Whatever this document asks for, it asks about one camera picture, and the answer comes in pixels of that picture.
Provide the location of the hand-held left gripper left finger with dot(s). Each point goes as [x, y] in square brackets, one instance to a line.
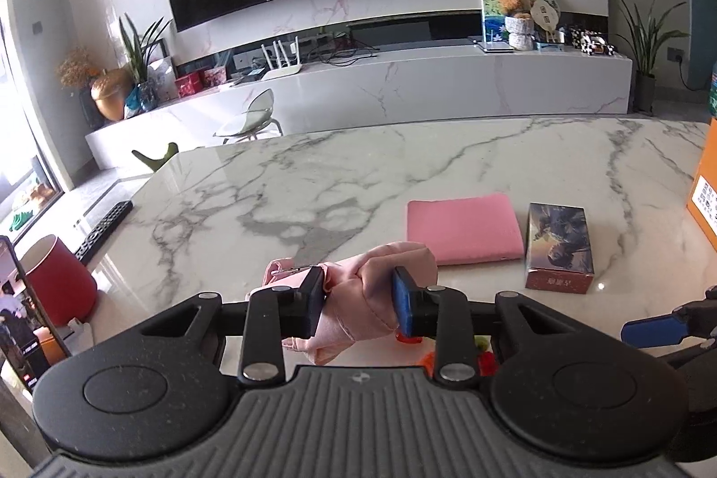
[313, 301]

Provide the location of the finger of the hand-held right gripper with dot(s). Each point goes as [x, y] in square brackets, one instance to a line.
[652, 331]

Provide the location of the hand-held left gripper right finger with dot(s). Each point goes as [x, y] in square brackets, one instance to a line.
[404, 304]

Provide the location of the pink plush toy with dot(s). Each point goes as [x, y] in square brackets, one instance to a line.
[358, 299]

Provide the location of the orange knitted carrot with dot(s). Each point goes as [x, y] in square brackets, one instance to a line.
[429, 361]

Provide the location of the pink notebook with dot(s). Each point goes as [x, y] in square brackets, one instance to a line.
[462, 229]

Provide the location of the illustrated card box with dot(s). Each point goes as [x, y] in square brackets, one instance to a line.
[560, 243]

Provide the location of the orange cardboard box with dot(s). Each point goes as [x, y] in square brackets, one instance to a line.
[706, 198]

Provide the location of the clear green chair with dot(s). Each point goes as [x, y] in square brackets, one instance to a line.
[246, 119]

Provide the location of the green stool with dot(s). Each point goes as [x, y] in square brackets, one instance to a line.
[157, 159]

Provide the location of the white marble TV cabinet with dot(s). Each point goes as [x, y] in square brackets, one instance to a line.
[420, 86]

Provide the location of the black long remote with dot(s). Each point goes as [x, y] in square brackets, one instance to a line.
[103, 231]

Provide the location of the white router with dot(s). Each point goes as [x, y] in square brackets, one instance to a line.
[283, 70]

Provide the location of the potted long-leaf plant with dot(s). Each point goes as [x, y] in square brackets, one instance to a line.
[644, 86]

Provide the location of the pink floral box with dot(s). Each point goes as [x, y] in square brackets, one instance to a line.
[214, 76]

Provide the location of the red gift box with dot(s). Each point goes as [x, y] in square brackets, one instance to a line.
[188, 86]

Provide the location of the red round bin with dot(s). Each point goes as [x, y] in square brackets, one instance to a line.
[56, 282]

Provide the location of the silver laptop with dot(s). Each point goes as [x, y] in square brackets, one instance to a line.
[496, 47]

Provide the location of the copper vase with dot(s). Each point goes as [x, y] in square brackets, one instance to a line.
[109, 97]

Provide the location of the smartphone on stand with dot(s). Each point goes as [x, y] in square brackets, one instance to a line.
[22, 327]

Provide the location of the black white toy car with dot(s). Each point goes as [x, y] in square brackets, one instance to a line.
[591, 42]

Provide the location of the blue tray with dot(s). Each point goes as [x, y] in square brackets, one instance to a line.
[550, 44]

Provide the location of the green plant in glass vase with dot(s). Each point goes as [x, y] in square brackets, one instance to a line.
[140, 58]

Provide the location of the green blue painting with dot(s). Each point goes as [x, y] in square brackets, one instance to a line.
[490, 16]

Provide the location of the white hand fan on stand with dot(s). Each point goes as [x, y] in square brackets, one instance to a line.
[548, 19]

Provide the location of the brown teddy bear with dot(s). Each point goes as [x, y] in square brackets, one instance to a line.
[511, 1]

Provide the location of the dried flower bunch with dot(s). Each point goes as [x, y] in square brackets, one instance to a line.
[78, 66]

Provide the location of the dark wall socket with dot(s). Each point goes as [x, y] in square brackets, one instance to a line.
[676, 54]

